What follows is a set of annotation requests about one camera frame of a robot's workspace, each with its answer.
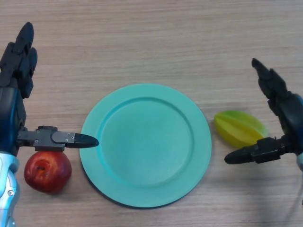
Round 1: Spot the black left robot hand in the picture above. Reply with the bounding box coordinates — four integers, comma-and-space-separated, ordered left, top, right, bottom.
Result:
0, 22, 99, 157

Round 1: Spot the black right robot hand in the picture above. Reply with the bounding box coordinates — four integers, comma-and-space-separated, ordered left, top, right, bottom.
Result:
223, 58, 303, 165

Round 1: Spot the yellow starfruit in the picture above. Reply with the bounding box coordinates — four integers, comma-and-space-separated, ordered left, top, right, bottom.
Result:
214, 110, 268, 148

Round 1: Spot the green round plate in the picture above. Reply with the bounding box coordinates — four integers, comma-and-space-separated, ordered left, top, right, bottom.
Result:
79, 83, 212, 209

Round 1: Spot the red apple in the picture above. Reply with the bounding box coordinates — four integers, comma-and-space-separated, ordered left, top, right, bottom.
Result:
24, 151, 72, 195

